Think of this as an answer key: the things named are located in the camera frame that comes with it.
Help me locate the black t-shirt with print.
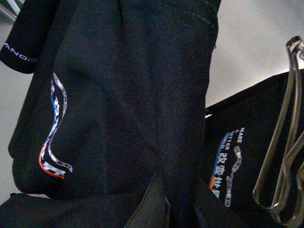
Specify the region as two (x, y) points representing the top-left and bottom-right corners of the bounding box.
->
(0, 0), (245, 228)

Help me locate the black hanging t-shirt on rack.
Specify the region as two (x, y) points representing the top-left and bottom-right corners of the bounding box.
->
(196, 70), (304, 228)

